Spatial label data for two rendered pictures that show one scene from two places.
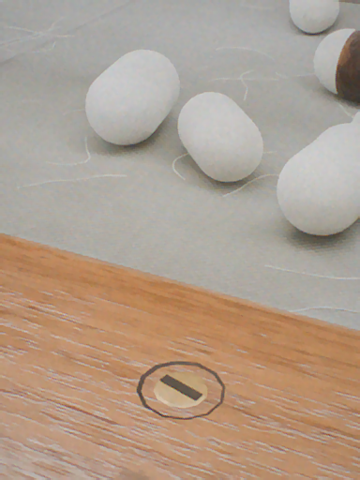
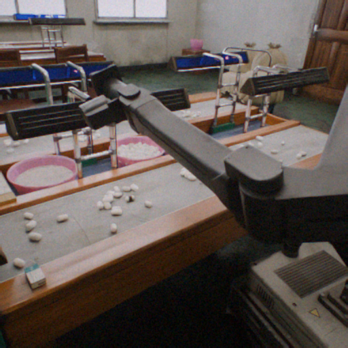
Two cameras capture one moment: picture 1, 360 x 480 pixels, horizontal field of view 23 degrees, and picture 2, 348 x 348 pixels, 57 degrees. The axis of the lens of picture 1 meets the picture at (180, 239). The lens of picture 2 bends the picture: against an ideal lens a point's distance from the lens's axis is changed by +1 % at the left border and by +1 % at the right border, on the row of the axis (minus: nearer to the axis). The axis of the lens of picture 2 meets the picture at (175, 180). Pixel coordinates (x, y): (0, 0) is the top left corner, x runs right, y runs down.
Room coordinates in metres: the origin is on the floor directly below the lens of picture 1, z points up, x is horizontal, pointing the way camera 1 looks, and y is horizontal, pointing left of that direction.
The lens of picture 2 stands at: (0.86, -0.84, 1.40)
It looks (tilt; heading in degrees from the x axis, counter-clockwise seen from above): 30 degrees down; 118
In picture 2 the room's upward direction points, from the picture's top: 4 degrees clockwise
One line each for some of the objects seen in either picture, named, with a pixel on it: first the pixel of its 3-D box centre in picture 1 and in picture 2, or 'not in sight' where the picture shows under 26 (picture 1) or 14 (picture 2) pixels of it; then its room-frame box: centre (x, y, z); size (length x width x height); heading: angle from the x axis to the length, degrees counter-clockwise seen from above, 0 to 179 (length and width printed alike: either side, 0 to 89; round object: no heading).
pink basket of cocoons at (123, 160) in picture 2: not in sight; (137, 155); (0.05, 0.30, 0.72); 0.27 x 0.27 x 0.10
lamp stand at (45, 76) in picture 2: not in sight; (64, 117); (-0.24, 0.14, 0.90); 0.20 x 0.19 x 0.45; 67
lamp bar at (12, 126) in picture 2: not in sight; (111, 108); (0.20, -0.06, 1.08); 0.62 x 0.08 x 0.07; 67
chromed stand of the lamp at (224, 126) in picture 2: not in sight; (217, 92); (0.14, 1.03, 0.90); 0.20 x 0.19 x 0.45; 67
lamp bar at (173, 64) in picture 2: not in sight; (211, 60); (0.07, 1.06, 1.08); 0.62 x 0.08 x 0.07; 67
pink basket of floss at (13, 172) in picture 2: not in sight; (45, 179); (-0.13, -0.10, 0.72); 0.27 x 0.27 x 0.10
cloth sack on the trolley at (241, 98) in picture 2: not in sight; (253, 88); (-0.25, 3.35, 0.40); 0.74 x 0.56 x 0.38; 69
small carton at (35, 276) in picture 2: not in sight; (35, 275); (0.30, -0.50, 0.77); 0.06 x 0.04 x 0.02; 157
